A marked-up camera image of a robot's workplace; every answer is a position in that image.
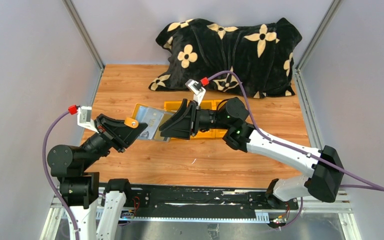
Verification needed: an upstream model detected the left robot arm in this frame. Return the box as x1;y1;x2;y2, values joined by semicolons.
46;114;148;240

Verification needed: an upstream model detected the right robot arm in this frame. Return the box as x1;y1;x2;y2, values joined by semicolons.
159;97;344;205

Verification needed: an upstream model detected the yellow three-compartment bin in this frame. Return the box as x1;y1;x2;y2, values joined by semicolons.
164;100;227;139

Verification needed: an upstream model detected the black floral blanket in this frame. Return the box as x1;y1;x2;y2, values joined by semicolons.
148;18;302;99

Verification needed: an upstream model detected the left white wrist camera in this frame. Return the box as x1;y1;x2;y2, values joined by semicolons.
77;106;98;133

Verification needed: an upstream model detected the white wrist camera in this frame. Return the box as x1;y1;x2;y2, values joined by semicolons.
77;106;98;133
185;79;207;110

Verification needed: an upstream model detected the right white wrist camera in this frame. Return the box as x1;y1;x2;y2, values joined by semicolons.
185;79;207;110

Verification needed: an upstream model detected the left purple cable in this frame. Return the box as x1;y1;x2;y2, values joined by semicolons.
41;105;80;240

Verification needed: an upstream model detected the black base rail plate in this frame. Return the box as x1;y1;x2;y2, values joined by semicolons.
123;184;299;220

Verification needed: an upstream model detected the aluminium frame post left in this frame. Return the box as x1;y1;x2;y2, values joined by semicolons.
62;0;105;72

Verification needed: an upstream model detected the aluminium frame post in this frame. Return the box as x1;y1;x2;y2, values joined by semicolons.
295;0;343;71
62;0;105;72

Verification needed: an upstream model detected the aluminium frame post right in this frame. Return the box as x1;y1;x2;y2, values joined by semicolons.
295;0;343;71

